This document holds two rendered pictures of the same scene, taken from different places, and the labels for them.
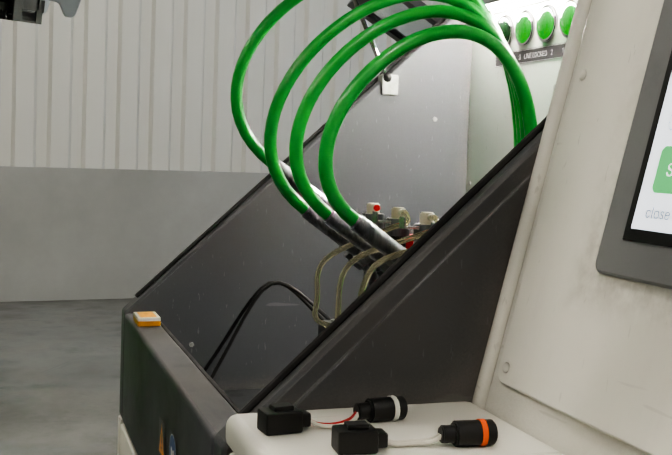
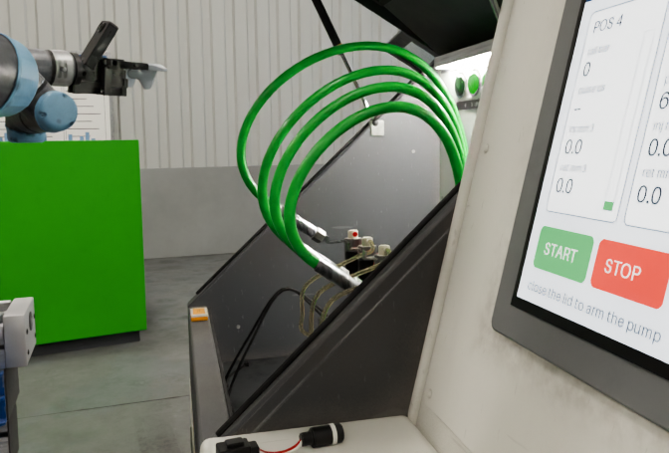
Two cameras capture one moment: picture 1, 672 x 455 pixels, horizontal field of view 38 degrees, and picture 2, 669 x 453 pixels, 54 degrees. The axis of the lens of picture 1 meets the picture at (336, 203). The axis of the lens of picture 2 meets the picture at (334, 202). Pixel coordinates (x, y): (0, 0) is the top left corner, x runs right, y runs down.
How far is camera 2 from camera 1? 0.22 m
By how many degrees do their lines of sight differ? 6
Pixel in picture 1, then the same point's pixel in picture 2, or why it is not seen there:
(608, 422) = not seen: outside the picture
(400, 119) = (386, 152)
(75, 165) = (210, 164)
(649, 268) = (530, 337)
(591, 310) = (488, 361)
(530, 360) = (445, 392)
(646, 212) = (529, 284)
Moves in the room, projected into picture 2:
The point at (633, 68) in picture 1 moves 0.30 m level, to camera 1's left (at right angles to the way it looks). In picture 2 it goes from (522, 147) to (196, 152)
